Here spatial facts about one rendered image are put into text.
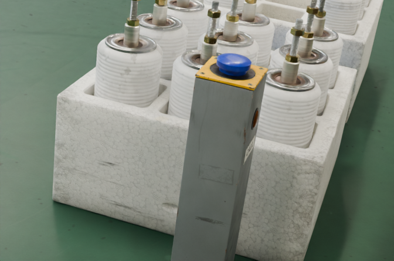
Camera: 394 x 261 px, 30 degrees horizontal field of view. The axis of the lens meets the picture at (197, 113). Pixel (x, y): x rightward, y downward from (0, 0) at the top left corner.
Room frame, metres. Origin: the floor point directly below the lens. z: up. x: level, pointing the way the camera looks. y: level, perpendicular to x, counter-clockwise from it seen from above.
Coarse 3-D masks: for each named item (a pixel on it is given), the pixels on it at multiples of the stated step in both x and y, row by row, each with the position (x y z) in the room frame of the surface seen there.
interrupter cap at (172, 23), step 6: (138, 18) 1.12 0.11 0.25; (144, 18) 1.13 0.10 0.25; (150, 18) 1.14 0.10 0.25; (168, 18) 1.14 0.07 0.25; (174, 18) 1.15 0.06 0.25; (144, 24) 1.10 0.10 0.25; (150, 24) 1.10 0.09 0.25; (168, 24) 1.12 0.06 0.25; (174, 24) 1.12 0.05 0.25; (180, 24) 1.12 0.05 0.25; (162, 30) 1.09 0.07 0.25; (168, 30) 1.09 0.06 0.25
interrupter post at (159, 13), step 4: (156, 4) 1.12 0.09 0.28; (156, 8) 1.12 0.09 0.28; (160, 8) 1.11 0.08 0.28; (164, 8) 1.12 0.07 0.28; (156, 12) 1.11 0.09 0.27; (160, 12) 1.11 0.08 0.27; (164, 12) 1.12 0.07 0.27; (152, 16) 1.12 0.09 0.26; (156, 16) 1.11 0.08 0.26; (160, 16) 1.11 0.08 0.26; (164, 16) 1.12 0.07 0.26; (152, 20) 1.12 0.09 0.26; (156, 20) 1.11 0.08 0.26; (160, 20) 1.11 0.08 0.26; (164, 20) 1.12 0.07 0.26; (156, 24) 1.11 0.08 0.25; (160, 24) 1.11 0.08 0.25; (164, 24) 1.12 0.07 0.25
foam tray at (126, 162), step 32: (64, 96) 0.95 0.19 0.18; (160, 96) 1.00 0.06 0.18; (64, 128) 0.95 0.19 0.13; (96, 128) 0.94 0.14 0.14; (128, 128) 0.93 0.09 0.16; (160, 128) 0.91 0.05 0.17; (320, 128) 0.96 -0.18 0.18; (64, 160) 0.95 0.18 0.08; (96, 160) 0.94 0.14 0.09; (128, 160) 0.92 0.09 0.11; (160, 160) 0.91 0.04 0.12; (256, 160) 0.88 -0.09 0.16; (288, 160) 0.87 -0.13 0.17; (320, 160) 0.86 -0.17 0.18; (64, 192) 0.95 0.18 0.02; (96, 192) 0.94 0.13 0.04; (128, 192) 0.92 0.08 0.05; (160, 192) 0.91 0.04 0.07; (256, 192) 0.88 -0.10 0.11; (288, 192) 0.87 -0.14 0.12; (320, 192) 0.93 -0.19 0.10; (160, 224) 0.91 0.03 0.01; (256, 224) 0.88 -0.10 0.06; (288, 224) 0.86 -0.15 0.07; (256, 256) 0.87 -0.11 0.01; (288, 256) 0.86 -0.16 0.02
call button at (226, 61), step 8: (224, 56) 0.80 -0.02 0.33; (232, 56) 0.80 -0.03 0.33; (240, 56) 0.80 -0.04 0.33; (216, 64) 0.79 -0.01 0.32; (224, 64) 0.78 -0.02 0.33; (232, 64) 0.78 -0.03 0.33; (240, 64) 0.78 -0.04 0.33; (248, 64) 0.79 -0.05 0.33; (224, 72) 0.78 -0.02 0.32; (232, 72) 0.78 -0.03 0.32; (240, 72) 0.78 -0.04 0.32
